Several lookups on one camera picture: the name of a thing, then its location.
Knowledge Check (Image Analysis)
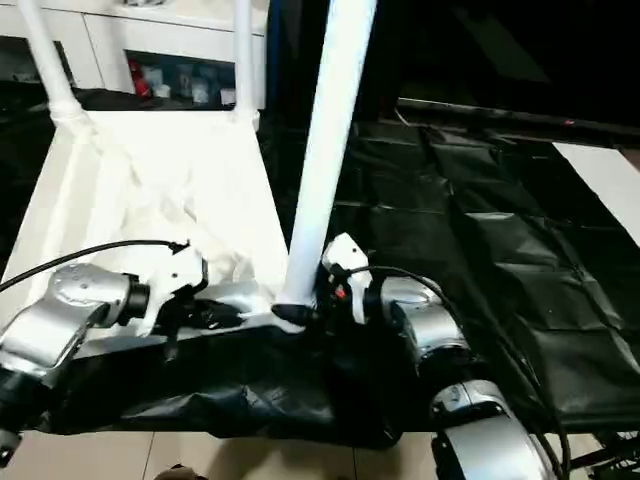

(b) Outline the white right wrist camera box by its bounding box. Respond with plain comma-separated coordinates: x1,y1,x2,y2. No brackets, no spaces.
320,233,373,323

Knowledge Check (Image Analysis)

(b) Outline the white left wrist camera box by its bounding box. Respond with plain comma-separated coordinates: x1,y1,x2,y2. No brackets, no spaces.
140,240,209,336

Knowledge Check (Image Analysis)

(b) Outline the black floor stand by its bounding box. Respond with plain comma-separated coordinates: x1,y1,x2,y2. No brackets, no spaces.
560,440,640,480

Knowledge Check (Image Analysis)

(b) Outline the white cabinet with glass doors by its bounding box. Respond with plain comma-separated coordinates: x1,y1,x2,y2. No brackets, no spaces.
0,0,269,109

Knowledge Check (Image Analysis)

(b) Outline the black plastic mat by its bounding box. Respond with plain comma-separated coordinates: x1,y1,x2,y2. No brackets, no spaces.
0,85,640,446

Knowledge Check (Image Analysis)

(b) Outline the white plastic table top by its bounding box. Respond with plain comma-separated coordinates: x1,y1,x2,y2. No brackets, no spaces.
0,108,319,359

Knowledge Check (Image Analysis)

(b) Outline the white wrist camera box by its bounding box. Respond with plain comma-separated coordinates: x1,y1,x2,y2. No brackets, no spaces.
140,240,209,336
320,233,373,323

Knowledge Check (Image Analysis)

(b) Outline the long black bar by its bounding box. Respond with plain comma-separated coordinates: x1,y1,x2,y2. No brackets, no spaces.
398,96,640,136

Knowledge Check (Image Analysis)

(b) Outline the black left camera cable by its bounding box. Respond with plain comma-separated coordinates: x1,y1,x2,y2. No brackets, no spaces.
0,238,191,296

